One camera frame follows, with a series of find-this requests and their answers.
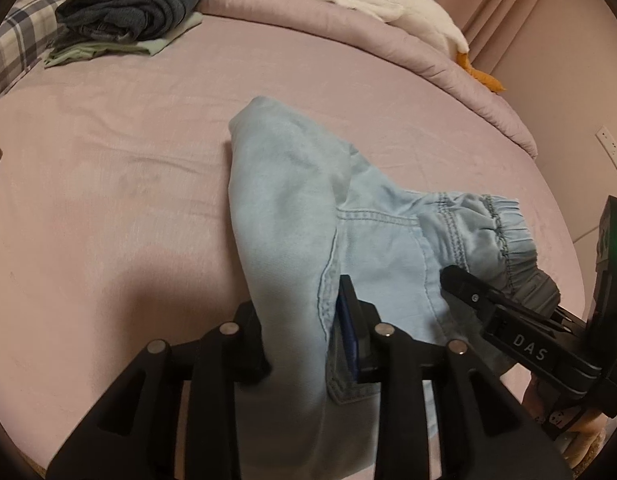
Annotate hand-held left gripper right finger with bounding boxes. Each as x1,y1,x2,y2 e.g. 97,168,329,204
338,275,572,480

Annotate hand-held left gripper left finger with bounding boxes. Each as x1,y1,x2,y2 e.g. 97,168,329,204
46,302,272,480

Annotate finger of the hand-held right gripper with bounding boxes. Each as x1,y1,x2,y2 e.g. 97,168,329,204
439,264,605,402

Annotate light blue pants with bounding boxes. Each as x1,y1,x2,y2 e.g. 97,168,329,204
228,95,562,480

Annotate person's right hand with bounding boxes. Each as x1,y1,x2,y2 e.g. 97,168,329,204
522,378,605,439

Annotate white power strip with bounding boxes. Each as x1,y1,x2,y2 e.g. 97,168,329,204
595,126,617,174

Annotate bed with pink sheet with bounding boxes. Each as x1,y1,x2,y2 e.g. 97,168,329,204
0,10,592,480

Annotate pink curtain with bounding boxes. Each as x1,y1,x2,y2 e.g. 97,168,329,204
423,0,617,128

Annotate pink duvet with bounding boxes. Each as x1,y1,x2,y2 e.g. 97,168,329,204
37,0,539,161

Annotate folded light green cloth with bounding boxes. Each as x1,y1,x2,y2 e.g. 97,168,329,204
43,12,204,69

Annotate folded dark blue garment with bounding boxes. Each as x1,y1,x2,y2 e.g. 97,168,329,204
55,0,207,44

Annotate plaid pillow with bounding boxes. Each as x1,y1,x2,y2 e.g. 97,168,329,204
0,0,69,111

